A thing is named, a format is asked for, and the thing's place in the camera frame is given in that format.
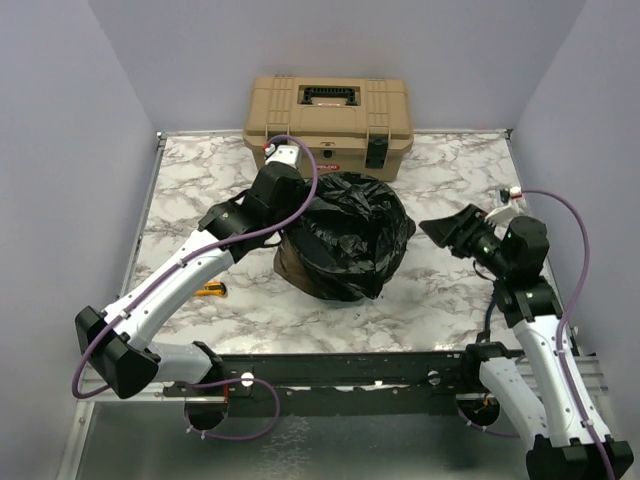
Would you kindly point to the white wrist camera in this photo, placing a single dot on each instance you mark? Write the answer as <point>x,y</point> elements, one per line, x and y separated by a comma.
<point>283,153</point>
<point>507,207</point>

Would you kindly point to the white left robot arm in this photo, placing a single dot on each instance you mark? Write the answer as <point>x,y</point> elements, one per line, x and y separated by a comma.
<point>117,341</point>

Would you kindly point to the aluminium extrusion frame rail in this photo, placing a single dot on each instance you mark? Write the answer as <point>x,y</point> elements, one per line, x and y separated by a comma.
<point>433,303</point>

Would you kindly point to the black plastic trash bag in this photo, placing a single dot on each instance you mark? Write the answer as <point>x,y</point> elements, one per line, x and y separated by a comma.
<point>349,242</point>

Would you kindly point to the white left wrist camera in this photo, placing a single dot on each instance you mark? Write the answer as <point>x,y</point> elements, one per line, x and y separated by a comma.
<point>283,153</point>

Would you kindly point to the black front mounting rail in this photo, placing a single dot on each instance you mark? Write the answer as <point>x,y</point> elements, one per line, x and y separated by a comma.
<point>340,384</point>

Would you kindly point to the yellow black utility knife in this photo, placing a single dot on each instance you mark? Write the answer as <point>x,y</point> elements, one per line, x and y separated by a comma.
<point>212,289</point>

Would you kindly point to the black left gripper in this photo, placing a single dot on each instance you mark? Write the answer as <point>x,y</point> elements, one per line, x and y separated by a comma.
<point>295,201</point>

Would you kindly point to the tan plastic toolbox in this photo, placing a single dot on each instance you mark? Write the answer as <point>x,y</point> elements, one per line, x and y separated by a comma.
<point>350,124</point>

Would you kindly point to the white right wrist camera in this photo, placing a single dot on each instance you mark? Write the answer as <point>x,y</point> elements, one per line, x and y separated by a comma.
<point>507,207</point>

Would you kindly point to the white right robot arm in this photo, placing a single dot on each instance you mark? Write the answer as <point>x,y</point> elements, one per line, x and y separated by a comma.
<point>564,435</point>

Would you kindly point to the blue-handled pliers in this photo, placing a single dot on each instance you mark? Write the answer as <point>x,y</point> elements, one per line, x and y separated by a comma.
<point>490,311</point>

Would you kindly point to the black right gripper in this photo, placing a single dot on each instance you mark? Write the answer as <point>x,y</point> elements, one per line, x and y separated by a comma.
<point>464,224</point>

